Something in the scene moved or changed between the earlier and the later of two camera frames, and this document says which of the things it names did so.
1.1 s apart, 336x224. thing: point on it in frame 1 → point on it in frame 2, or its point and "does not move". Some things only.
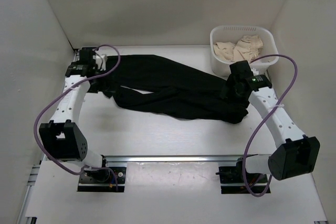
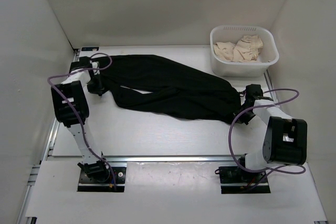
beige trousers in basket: (245, 49) does not move
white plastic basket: (231, 44) does not move
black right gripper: (230, 83) → (239, 117)
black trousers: (166, 83) does not move
